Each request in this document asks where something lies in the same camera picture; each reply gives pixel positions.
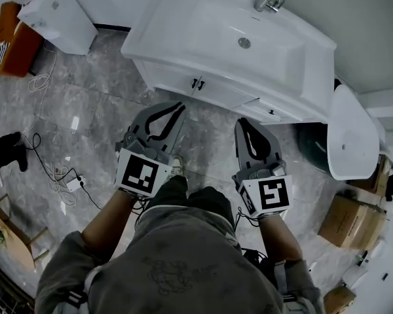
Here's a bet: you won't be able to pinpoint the white water dispenser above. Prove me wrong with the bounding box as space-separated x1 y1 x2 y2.
16 0 99 56

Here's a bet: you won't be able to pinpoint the person's dark trousers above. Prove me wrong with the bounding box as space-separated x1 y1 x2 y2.
150 175 235 228

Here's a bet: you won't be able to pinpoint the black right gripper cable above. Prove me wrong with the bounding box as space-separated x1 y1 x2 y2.
235 206 266 228

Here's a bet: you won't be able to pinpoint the large printed cardboard box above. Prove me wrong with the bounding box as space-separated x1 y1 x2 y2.
317 193 387 250

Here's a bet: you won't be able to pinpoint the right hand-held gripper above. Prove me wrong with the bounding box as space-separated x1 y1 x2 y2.
232 117 294 220

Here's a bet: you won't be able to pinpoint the tangled white cable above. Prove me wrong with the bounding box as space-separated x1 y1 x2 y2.
48 165 78 205

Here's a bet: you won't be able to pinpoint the white drawer with black knob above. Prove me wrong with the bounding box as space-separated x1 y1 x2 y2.
244 99 302 124

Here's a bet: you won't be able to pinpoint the white freestanding bathtub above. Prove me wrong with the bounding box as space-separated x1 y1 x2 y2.
297 84 381 181

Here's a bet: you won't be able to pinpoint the person's right forearm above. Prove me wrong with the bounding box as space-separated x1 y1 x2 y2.
258 213 304 263

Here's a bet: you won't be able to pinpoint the small cardboard box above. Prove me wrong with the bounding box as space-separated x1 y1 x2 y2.
324 285 358 314

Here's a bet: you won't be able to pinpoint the black floor cable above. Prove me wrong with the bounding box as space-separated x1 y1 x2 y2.
21 132 102 211

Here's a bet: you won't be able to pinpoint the person's left forearm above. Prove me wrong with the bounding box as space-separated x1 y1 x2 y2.
81 188 140 268

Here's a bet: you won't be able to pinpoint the person's left shoe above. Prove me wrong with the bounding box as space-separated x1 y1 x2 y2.
170 154 184 178

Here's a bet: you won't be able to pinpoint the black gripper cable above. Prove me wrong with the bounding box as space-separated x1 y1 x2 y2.
235 206 266 228
130 193 155 222

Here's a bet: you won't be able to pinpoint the white power strip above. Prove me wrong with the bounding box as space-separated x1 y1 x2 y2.
65 175 86 192

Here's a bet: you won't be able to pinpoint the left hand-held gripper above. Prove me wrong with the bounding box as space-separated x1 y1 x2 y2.
114 101 187 199

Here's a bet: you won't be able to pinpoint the person's grey shirt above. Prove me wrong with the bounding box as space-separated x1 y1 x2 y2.
34 206 325 314

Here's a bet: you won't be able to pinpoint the white vanity sink cabinet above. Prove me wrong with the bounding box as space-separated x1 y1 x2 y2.
121 0 337 120

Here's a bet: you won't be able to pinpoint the wooden table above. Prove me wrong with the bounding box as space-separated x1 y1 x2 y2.
0 193 50 274

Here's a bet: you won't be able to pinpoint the coiled white cable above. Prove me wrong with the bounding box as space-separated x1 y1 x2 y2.
28 49 58 93

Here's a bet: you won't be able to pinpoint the white cabinet door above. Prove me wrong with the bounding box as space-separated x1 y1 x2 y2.
191 77 259 108
142 62 202 96

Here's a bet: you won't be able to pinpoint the black bag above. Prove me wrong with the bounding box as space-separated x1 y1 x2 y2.
384 165 393 202

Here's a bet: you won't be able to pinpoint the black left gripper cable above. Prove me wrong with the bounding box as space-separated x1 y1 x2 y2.
130 193 155 222

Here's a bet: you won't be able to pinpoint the orange sofa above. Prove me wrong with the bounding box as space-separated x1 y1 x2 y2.
0 1 43 78

